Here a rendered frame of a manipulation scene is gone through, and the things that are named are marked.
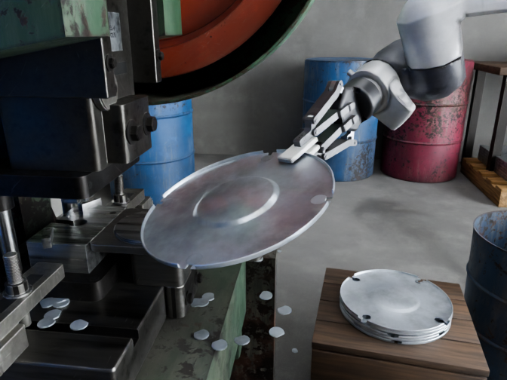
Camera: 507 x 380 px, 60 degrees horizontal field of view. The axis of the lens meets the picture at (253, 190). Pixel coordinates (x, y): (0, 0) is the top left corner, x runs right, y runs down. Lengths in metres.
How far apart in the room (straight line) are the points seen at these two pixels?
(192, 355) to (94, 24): 0.43
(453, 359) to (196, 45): 0.91
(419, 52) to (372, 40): 3.10
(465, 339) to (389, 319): 0.19
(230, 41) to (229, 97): 3.06
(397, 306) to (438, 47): 0.68
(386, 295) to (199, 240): 0.78
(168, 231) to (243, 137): 3.44
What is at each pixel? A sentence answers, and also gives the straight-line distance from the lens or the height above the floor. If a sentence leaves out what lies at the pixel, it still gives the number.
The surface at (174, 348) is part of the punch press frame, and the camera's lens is 0.67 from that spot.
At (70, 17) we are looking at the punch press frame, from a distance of 0.48.
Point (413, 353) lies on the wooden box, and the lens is 1.17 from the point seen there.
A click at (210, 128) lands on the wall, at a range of 4.08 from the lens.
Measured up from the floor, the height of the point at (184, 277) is 0.72.
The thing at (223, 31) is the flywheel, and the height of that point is 1.07.
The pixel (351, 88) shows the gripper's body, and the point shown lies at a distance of 0.80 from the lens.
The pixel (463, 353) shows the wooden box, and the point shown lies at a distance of 1.21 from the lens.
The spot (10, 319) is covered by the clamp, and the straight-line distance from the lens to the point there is 0.61.
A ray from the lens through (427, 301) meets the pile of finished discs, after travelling 1.30.
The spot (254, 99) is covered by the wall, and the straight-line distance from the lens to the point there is 3.97.
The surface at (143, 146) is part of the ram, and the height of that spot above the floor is 0.90.
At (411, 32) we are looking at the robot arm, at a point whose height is 1.06.
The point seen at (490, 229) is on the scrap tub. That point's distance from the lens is 1.76.
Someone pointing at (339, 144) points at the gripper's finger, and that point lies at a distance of 0.79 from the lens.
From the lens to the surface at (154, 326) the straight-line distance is 0.67.
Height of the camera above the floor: 1.06
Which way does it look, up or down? 20 degrees down
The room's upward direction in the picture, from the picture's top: straight up
